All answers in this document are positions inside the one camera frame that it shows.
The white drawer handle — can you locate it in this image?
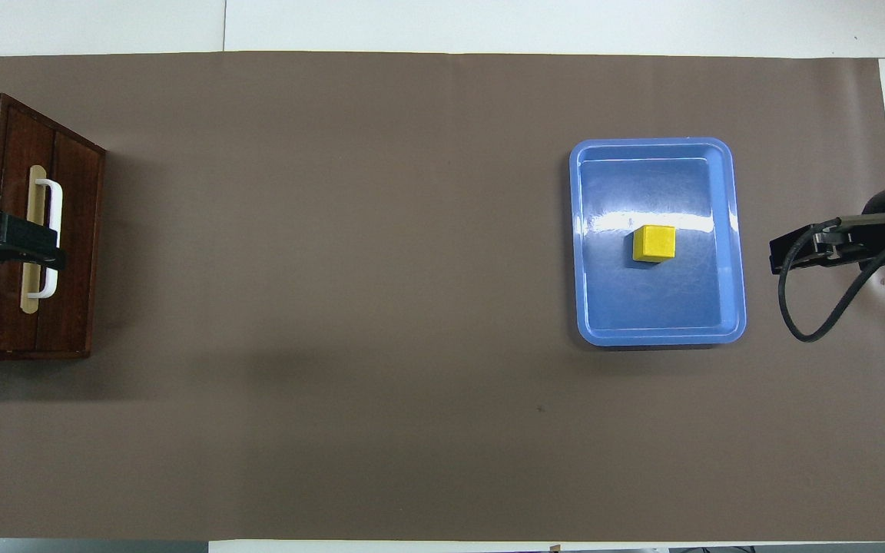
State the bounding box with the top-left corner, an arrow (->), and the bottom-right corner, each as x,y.
26,178 -> 65,300

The blue plastic tray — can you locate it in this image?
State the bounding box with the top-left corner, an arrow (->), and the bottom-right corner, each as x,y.
569,137 -> 748,349

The brown table mat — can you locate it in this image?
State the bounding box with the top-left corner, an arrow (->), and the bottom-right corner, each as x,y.
0,51 -> 885,542

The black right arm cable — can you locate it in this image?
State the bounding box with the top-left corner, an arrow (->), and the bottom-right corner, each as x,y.
777,214 -> 885,344

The yellow cube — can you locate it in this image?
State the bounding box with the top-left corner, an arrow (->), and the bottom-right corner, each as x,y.
632,224 -> 678,264

